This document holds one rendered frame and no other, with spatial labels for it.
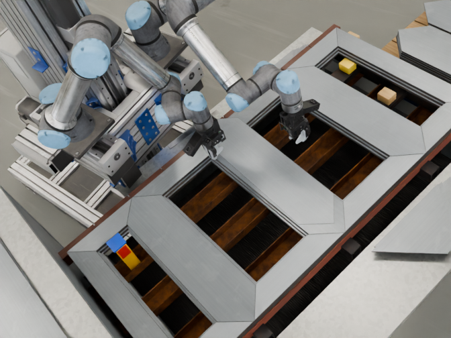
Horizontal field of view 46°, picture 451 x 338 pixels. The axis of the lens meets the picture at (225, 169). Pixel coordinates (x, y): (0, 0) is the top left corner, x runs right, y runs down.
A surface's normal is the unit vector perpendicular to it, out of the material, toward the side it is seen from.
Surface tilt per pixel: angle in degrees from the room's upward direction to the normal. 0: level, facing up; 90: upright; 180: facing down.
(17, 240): 0
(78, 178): 0
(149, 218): 0
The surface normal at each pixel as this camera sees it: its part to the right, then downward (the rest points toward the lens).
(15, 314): -0.22, -0.57
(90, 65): 0.13, 0.72
